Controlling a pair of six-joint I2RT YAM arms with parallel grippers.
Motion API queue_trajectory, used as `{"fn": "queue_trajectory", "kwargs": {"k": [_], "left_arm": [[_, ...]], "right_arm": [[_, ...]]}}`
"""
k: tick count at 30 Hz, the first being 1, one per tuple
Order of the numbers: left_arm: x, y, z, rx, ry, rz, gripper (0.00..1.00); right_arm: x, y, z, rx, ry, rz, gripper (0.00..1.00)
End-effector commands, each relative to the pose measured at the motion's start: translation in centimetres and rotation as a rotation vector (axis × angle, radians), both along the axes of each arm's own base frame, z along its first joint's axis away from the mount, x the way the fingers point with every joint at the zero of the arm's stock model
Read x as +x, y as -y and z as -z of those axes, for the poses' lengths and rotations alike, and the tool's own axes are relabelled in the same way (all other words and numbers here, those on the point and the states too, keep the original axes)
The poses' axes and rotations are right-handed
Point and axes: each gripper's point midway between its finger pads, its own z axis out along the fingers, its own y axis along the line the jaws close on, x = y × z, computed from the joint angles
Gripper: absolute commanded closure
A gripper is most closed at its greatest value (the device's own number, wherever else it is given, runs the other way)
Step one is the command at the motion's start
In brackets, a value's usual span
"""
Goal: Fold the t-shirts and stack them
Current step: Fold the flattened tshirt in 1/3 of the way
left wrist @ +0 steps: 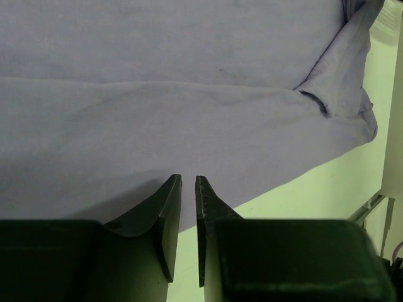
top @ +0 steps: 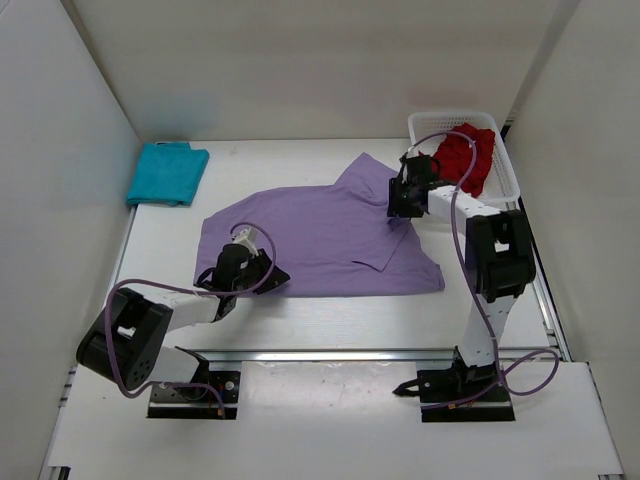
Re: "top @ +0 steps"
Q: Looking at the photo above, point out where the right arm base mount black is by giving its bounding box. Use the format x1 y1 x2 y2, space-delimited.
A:
393 367 516 423

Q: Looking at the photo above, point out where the teal t shirt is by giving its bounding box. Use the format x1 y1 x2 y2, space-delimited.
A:
126 142 210 206

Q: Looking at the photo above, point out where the red t shirt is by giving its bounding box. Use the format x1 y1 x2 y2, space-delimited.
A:
433 123 495 197

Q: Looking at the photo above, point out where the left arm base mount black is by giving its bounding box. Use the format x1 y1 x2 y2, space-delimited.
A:
147 362 241 421

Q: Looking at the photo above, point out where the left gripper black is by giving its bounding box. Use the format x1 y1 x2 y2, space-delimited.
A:
233 248 290 294

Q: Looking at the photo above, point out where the lavender t shirt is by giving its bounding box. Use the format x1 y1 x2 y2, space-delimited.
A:
194 153 445 297

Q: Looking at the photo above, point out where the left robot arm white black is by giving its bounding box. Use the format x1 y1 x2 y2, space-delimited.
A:
76 241 290 400

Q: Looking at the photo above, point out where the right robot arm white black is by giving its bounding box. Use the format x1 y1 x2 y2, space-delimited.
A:
387 155 536 400

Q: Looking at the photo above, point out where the white plastic basket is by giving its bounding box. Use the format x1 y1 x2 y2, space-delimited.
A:
408 111 520 207

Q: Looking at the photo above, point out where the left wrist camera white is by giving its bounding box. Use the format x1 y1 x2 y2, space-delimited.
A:
231 226 258 256

